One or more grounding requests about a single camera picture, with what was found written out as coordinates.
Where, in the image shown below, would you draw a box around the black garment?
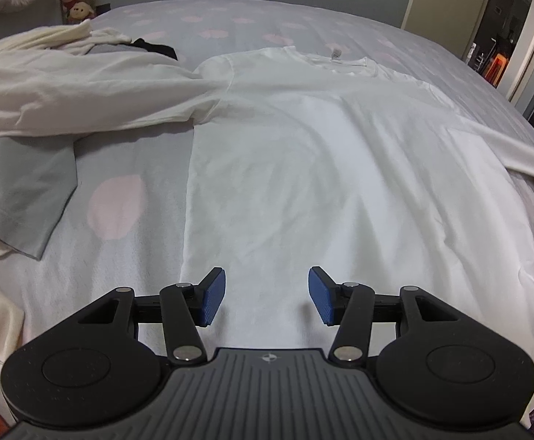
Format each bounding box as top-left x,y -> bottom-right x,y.
129,37 -> 178,61

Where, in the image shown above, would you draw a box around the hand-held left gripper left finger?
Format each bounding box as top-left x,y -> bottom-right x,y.
61,267 -> 226,366

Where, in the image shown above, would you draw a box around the cream long-sleeved shirt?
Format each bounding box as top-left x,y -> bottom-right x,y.
0,22 -> 233,145

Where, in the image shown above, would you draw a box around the orange object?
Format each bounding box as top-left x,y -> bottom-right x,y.
484,52 -> 508,85

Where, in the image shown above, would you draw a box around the bed with pink-dotted sheet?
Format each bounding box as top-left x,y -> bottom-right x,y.
0,0 -> 534,422

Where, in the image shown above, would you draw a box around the light grey cloth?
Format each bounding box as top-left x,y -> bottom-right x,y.
0,135 -> 79,260

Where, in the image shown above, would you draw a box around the heather grey garment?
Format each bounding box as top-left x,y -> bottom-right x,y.
86,40 -> 135,56

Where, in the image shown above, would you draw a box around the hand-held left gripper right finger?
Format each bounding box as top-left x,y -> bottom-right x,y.
308,266 -> 474,366

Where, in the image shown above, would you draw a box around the white long-sleeved shirt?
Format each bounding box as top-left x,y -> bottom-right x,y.
180,46 -> 534,377

